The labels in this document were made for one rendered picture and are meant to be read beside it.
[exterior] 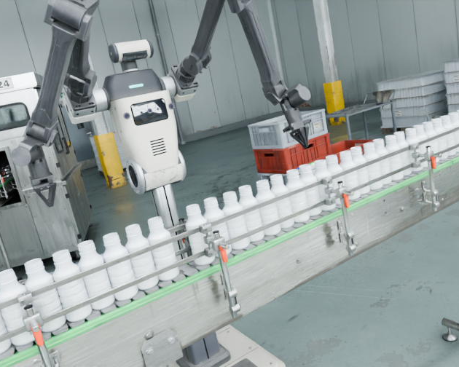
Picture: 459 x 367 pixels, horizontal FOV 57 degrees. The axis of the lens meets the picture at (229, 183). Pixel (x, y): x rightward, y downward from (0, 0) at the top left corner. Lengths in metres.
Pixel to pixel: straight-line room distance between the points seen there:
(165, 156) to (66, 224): 3.17
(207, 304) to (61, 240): 3.76
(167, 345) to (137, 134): 0.84
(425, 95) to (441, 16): 4.58
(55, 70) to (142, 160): 0.55
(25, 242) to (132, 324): 3.86
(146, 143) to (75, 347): 0.87
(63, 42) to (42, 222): 3.68
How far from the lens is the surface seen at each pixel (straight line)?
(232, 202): 1.18
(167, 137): 1.72
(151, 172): 1.69
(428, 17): 12.67
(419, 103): 8.25
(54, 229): 4.82
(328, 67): 11.28
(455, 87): 7.75
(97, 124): 8.89
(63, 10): 1.24
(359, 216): 1.48
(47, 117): 1.37
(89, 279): 1.07
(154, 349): 1.14
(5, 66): 13.21
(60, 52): 1.27
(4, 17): 13.47
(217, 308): 1.19
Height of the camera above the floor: 1.45
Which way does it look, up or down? 12 degrees down
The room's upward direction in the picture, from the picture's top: 12 degrees counter-clockwise
